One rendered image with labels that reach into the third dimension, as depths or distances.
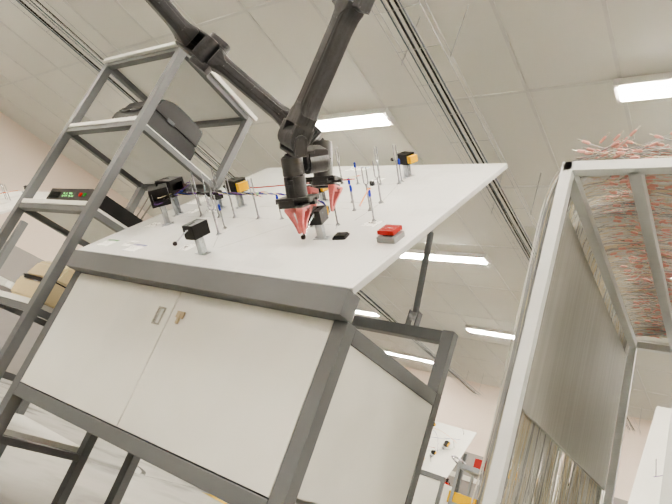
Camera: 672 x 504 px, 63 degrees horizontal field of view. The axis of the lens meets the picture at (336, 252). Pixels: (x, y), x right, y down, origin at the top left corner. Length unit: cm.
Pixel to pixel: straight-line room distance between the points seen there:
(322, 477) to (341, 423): 12
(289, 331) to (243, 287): 18
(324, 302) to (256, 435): 33
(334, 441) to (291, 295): 35
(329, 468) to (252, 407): 22
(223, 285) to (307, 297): 28
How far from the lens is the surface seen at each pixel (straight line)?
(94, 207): 221
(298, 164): 142
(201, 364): 147
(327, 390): 122
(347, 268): 134
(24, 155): 931
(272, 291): 135
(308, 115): 138
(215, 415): 138
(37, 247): 937
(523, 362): 137
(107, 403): 168
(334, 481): 134
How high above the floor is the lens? 51
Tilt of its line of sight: 20 degrees up
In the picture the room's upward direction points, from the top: 21 degrees clockwise
